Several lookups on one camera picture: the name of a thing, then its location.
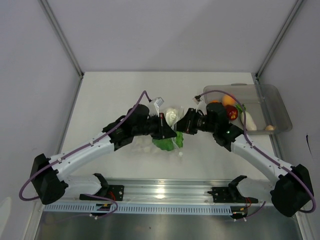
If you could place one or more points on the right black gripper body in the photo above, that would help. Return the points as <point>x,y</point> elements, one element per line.
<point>202,124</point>

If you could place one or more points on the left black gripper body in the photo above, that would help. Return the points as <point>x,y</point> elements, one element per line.
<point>151,127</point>

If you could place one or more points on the green lettuce leaf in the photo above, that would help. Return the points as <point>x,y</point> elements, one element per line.
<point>172,115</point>

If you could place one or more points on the clear zip top bag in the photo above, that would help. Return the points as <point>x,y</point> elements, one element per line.
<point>144,145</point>

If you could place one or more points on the red apple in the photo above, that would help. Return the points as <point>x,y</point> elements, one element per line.
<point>232,112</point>

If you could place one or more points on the white daikon radish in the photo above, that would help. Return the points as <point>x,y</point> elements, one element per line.
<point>246,118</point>

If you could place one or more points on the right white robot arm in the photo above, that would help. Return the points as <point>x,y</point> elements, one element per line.
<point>291,189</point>

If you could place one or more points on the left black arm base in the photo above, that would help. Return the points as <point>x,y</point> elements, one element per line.
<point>113,192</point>

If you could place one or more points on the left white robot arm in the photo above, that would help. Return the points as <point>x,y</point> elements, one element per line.
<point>51,176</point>

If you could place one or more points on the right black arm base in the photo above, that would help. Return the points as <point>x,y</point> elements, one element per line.
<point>227,194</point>

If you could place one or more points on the peach fruit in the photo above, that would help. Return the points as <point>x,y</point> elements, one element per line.
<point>228,100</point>

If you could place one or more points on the small garlic bulb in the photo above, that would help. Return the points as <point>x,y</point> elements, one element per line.
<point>270,128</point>

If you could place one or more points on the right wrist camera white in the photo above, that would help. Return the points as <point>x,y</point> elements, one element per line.
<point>198,101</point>

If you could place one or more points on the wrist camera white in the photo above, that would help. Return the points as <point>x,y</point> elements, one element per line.
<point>154,106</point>
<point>198,101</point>

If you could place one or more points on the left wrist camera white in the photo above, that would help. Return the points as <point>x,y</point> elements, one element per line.
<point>154,106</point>

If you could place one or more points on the aluminium mounting rail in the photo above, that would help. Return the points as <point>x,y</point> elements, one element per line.
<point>157,190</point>

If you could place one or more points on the grey slotted cable duct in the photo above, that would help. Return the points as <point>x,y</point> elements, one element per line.
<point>130,208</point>

